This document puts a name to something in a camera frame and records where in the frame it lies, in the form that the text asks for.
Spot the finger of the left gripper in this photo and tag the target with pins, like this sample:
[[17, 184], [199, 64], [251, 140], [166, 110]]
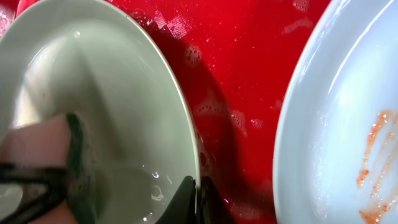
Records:
[[27, 193]]

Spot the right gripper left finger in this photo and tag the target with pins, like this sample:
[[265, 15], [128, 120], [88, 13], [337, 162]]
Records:
[[181, 209]]

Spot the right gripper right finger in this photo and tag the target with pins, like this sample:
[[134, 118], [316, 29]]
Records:
[[212, 208]]

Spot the pink sponge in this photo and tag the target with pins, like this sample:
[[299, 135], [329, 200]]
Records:
[[44, 146]]

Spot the light blue plate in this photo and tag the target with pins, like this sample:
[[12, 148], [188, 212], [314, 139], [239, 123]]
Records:
[[133, 140], [335, 155]]

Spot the red plastic tray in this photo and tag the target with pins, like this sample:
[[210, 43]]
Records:
[[233, 60]]

